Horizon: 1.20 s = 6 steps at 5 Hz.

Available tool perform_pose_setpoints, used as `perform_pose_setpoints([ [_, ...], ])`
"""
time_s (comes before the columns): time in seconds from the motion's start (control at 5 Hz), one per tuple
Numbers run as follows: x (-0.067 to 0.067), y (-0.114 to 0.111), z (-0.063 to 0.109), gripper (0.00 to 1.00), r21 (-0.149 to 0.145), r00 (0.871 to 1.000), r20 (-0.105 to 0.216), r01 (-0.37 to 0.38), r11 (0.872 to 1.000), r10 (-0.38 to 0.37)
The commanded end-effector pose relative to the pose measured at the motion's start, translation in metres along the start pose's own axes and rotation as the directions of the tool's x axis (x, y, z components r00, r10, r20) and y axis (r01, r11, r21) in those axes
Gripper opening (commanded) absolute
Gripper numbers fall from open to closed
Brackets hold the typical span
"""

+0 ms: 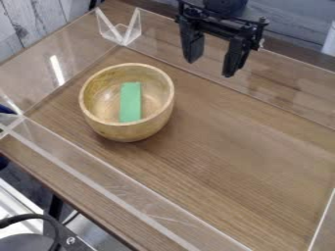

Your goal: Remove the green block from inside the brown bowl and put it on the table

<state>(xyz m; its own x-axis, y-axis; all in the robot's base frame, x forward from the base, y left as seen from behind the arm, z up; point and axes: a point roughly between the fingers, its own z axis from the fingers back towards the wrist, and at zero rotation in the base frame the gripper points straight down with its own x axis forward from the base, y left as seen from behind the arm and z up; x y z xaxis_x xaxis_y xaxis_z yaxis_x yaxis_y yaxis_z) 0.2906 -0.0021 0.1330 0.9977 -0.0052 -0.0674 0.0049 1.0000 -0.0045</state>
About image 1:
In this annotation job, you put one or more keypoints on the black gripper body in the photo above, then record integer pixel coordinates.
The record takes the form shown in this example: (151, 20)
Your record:
(225, 18)

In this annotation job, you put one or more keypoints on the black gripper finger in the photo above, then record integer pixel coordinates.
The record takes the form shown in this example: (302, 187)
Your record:
(191, 39)
(237, 55)

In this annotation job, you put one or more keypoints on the green rectangular block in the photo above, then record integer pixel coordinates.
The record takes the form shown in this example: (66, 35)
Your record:
(130, 108)

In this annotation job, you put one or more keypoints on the brown wooden bowl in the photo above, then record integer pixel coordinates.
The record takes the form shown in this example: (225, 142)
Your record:
(99, 101)

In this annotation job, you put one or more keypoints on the black table leg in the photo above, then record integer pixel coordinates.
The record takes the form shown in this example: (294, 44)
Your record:
(55, 207)

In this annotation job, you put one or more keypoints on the clear acrylic corner bracket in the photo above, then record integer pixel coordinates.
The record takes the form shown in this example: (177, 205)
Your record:
(121, 34)

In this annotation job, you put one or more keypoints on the clear acrylic tray wall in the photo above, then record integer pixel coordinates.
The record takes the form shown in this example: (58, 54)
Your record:
(119, 203)

